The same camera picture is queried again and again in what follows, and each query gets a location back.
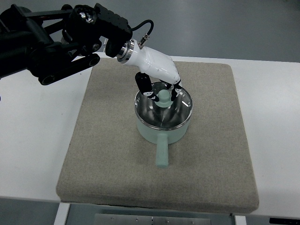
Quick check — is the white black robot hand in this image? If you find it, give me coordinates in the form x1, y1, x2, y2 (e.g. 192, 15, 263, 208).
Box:
117, 39, 182, 107

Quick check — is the glass lid with green knob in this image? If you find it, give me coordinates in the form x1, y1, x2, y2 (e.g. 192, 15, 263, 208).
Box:
134, 89, 193, 130

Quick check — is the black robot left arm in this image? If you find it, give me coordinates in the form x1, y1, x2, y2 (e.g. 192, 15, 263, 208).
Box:
0, 4, 132, 85

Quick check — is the mint green steel pot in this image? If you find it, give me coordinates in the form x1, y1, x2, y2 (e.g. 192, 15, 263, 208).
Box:
136, 111, 192, 169

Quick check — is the beige fabric mat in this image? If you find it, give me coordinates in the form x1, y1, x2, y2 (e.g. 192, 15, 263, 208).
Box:
56, 58, 259, 214

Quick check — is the grey metal plate below table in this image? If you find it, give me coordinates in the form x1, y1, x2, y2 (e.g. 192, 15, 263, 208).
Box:
93, 214, 211, 225

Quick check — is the white table leg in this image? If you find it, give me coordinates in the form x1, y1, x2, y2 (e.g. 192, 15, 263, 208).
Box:
53, 203, 70, 225

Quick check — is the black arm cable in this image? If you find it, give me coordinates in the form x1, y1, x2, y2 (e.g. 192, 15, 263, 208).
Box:
130, 20, 154, 46

